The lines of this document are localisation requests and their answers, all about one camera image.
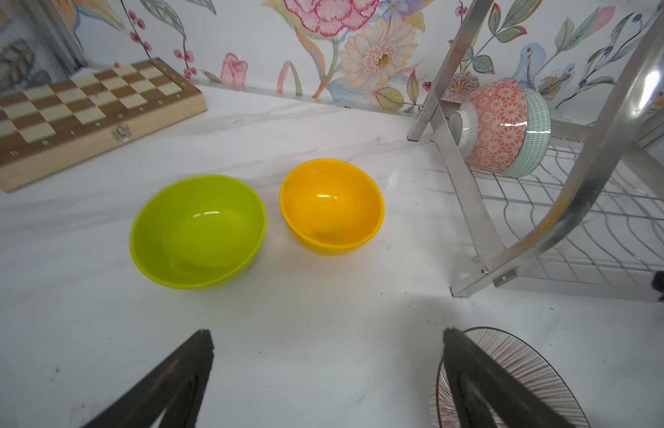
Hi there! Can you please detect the lime green plastic bowl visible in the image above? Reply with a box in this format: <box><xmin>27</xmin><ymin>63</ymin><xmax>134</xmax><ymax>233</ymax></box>
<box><xmin>129</xmin><ymin>175</ymin><xmax>267</xmax><ymax>290</ymax></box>

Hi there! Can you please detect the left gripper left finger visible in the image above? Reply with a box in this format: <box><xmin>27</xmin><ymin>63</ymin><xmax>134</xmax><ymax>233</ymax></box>
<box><xmin>86</xmin><ymin>329</ymin><xmax>214</xmax><ymax>427</ymax></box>

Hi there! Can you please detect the pale green ceramic bowl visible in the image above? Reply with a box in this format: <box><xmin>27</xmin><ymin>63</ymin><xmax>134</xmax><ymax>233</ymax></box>
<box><xmin>502</xmin><ymin>89</ymin><xmax>551</xmax><ymax>178</ymax></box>

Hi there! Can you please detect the two-tier steel dish rack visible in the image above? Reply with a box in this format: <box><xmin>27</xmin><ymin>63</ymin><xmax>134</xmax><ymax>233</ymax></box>
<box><xmin>408</xmin><ymin>1</ymin><xmax>664</xmax><ymax>301</ymax></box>

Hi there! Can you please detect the orange yellow plastic bowl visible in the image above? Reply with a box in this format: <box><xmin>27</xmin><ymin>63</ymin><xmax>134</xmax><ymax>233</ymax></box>
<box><xmin>279</xmin><ymin>159</ymin><xmax>385</xmax><ymax>255</ymax></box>

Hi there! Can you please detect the wooden chess board box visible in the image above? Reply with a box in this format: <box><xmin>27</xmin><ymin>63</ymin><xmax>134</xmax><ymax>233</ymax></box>
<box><xmin>0</xmin><ymin>58</ymin><xmax>206</xmax><ymax>193</ymax></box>

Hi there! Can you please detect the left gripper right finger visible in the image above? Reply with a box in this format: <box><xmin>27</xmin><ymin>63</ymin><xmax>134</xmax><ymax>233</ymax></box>
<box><xmin>442</xmin><ymin>328</ymin><xmax>574</xmax><ymax>427</ymax></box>

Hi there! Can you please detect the pink striped ceramic bowl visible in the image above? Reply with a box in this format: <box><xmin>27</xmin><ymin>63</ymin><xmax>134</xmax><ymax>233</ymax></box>
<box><xmin>429</xmin><ymin>326</ymin><xmax>590</xmax><ymax>427</ymax></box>

